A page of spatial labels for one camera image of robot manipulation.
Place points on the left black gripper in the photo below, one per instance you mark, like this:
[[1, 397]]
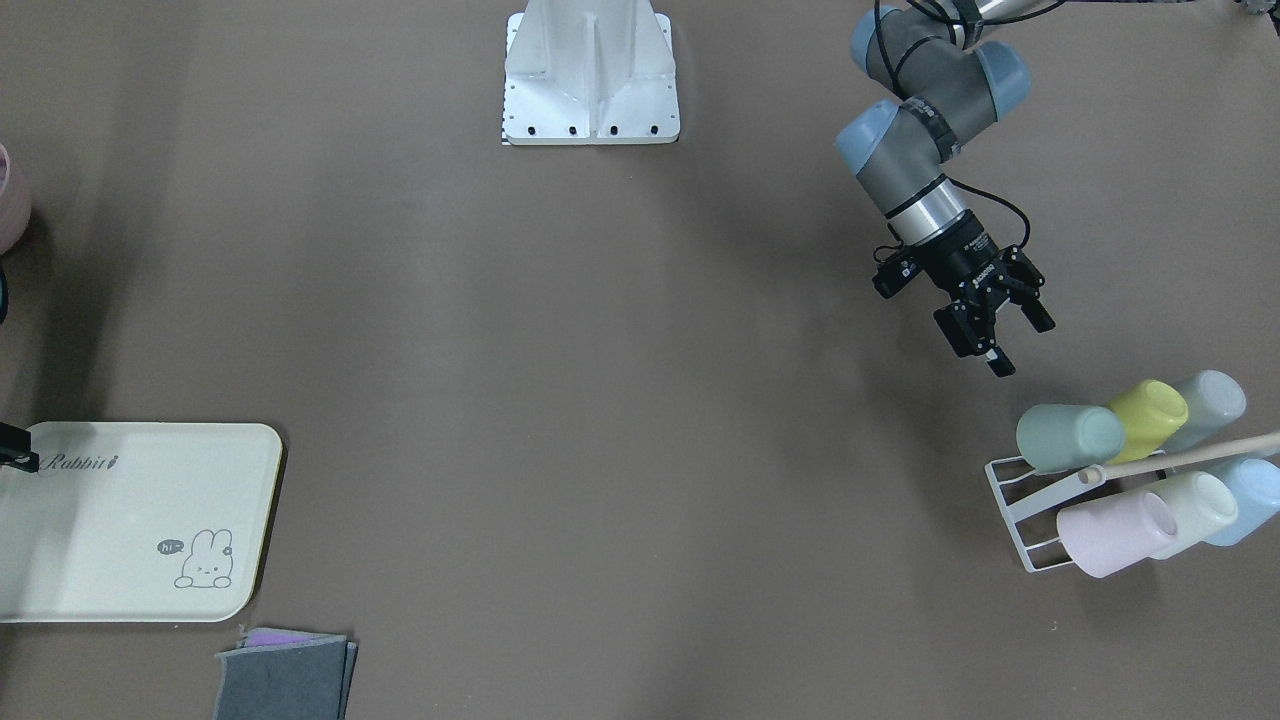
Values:
[[963, 259]]

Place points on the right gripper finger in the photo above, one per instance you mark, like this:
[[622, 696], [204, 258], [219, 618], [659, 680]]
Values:
[[16, 449]]

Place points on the cream rabbit tray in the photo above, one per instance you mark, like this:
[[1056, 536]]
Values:
[[137, 521]]

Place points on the green cup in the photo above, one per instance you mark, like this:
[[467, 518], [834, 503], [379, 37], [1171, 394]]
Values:
[[1056, 437]]

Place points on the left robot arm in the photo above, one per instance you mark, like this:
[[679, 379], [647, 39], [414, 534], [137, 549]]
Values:
[[948, 83]]

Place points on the yellow cup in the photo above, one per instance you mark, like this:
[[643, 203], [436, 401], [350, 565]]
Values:
[[1151, 412]]

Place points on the grey-blue cup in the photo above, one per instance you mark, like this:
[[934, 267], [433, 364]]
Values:
[[1214, 400]]

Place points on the pink cup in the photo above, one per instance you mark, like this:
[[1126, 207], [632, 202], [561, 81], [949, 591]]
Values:
[[1111, 533]]

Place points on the cream cup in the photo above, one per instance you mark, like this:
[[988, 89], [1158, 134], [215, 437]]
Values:
[[1201, 505]]

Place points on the light blue cup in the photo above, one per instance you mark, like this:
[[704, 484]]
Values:
[[1254, 483]]

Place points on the pink bowl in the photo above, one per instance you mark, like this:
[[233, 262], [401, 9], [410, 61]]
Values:
[[16, 202]]

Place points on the grey folded cloth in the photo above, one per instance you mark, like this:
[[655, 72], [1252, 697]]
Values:
[[276, 673]]

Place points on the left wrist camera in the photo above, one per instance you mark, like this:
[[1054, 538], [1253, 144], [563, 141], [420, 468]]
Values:
[[895, 273]]

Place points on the white wire cup rack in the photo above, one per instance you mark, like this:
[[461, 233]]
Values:
[[1029, 503]]

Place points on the wooden rack handle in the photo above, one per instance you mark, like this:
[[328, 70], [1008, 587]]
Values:
[[1095, 475]]

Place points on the white pedestal column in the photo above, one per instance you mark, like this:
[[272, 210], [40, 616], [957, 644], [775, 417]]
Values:
[[589, 73]]

